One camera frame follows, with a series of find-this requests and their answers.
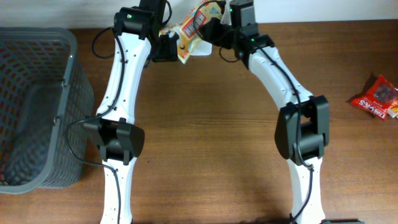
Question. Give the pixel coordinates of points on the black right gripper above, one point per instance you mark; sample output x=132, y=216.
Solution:
x=212, y=37

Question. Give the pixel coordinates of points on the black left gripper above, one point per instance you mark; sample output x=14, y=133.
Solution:
x=170, y=51

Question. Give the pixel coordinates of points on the yellow snack bag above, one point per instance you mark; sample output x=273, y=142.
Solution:
x=187, y=30

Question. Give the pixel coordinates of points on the red snack bag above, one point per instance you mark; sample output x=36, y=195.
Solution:
x=378, y=98

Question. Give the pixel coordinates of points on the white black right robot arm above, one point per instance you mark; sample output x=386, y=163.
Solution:
x=303, y=126

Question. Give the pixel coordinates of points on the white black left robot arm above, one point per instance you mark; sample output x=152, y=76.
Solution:
x=137, y=38

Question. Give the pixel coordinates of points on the white barcode scanner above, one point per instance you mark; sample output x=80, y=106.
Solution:
x=202, y=49

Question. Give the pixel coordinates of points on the grey plastic basket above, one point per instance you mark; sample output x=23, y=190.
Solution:
x=44, y=92

